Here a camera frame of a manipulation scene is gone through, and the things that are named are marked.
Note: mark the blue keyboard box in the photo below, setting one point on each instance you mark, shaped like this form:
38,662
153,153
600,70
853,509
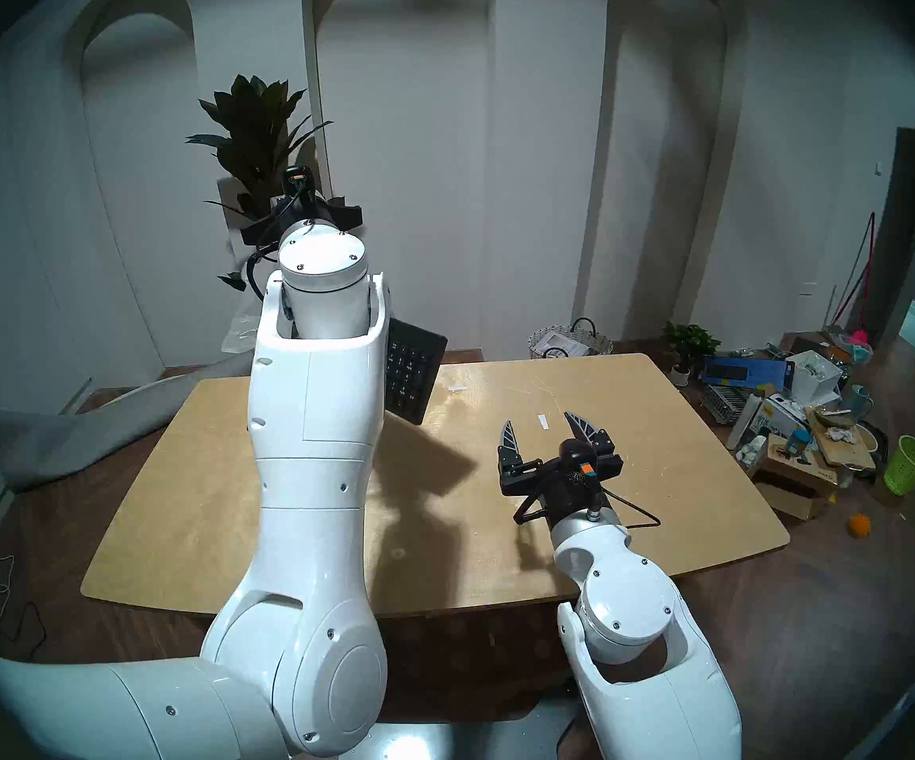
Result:
742,370

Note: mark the blue lidded jar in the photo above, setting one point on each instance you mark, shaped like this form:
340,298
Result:
798,442

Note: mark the wooden cutting board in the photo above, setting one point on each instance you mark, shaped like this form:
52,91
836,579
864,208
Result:
845,450

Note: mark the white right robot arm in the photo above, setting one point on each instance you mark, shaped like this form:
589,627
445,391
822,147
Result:
631,608

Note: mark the dark brown door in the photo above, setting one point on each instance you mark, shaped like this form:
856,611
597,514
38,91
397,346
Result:
905,236

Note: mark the clear plastic bag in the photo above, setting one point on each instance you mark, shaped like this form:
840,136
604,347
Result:
239,335

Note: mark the small potted plant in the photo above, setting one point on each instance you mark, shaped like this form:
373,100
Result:
691,343

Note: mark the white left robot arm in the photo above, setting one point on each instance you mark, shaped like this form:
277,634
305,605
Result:
315,418

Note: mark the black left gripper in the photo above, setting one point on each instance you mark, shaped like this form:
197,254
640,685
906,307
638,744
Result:
323,212

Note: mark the brown cardboard box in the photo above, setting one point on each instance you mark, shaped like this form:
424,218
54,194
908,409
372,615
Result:
802,489

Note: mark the green waste basket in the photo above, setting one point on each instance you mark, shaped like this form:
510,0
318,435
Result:
909,465

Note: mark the black computer keyboard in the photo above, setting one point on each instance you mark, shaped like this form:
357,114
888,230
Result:
414,370

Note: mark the white printed carton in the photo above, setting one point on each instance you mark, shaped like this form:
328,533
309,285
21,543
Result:
782,412

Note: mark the orange fruit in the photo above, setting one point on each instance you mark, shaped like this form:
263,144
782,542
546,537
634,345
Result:
859,525

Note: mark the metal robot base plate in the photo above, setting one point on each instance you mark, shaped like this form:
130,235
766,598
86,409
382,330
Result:
426,746

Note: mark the white paper roll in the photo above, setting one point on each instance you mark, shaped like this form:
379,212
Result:
745,420

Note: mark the teal mug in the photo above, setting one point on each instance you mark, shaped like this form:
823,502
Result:
859,402

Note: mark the grey bowl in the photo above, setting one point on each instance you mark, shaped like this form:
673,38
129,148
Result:
836,418

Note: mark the tall potted plant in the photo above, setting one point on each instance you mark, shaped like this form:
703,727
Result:
255,125

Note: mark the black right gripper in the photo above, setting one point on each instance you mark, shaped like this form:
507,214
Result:
572,481

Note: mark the white plastic container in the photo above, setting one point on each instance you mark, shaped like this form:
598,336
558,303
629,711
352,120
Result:
814,378

